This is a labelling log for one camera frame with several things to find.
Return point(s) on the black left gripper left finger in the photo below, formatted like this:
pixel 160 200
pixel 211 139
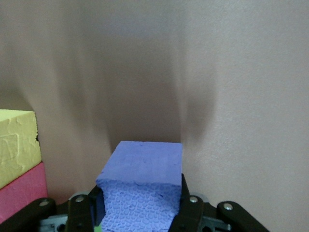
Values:
pixel 79 210

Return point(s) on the yellow foam cube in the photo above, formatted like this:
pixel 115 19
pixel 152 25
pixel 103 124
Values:
pixel 17 145

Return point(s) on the crimson foam cube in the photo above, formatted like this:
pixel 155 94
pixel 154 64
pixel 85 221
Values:
pixel 21 191

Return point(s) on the purple foam cube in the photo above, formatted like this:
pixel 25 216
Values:
pixel 142 183

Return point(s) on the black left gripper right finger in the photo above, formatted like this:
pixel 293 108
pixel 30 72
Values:
pixel 195 215

